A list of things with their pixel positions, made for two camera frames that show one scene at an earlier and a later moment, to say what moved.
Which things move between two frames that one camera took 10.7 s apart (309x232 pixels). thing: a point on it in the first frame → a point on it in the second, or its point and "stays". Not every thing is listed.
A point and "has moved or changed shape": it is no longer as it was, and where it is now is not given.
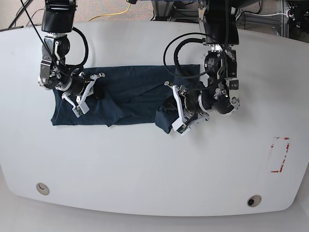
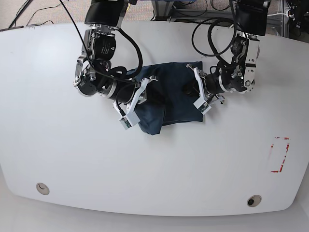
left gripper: (81, 86) → (130, 94)
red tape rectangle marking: (272, 146) stays
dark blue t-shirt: (130, 94) has moved or changed shape
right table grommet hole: (254, 200) stays
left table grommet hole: (43, 188) stays
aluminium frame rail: (194, 15) stays
